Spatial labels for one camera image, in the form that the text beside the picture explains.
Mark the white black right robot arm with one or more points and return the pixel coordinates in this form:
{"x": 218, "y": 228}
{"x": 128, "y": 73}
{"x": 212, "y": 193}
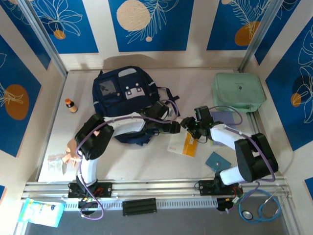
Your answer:
{"x": 225, "y": 137}

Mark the clear plastic bag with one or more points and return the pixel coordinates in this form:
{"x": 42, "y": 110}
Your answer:
{"x": 56, "y": 165}

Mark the black ribbed block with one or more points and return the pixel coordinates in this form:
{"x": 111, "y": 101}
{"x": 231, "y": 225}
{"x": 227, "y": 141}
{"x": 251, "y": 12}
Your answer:
{"x": 139, "y": 206}

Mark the blue notebook with green spine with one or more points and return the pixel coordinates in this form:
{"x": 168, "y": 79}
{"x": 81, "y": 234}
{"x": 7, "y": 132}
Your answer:
{"x": 225, "y": 117}

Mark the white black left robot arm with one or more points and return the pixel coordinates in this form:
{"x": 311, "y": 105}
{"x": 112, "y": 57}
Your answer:
{"x": 127, "y": 124}

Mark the blue stethoscope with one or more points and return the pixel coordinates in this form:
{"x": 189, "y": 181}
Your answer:
{"x": 248, "y": 215}

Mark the brown bottle with orange cap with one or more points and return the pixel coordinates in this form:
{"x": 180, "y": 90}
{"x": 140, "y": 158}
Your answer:
{"x": 71, "y": 105}

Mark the white and orange notebook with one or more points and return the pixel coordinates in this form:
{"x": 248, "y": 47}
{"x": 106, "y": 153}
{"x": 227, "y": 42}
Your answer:
{"x": 189, "y": 148}

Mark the navy blue backpack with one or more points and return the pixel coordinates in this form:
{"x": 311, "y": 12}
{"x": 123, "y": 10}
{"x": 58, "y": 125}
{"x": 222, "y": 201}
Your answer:
{"x": 122, "y": 102}

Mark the small teal notebook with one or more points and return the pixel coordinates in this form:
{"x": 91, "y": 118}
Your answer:
{"x": 217, "y": 161}

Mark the long aluminium mounting rail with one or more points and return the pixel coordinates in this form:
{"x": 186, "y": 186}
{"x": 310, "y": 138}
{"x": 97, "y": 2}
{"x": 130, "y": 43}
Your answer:
{"x": 156, "y": 187}

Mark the pink manikin piece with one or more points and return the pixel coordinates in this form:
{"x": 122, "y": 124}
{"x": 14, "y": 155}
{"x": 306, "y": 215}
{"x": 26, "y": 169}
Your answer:
{"x": 72, "y": 149}

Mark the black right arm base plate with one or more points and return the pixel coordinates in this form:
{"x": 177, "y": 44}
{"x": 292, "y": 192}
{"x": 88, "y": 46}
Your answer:
{"x": 205, "y": 188}

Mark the mint green zip case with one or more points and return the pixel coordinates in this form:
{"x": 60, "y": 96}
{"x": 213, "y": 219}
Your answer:
{"x": 239, "y": 90}

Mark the aluminium frame post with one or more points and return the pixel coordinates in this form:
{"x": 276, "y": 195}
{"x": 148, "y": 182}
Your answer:
{"x": 259, "y": 31}
{"x": 41, "y": 36}

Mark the wet wipes packet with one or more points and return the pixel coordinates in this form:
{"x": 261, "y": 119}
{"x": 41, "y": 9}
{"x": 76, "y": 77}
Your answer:
{"x": 41, "y": 213}

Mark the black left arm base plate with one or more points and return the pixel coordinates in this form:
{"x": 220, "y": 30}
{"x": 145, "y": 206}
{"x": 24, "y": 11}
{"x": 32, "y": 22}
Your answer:
{"x": 105, "y": 189}

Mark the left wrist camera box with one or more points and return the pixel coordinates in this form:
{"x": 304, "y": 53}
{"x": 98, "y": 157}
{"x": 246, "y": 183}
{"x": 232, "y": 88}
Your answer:
{"x": 170, "y": 111}

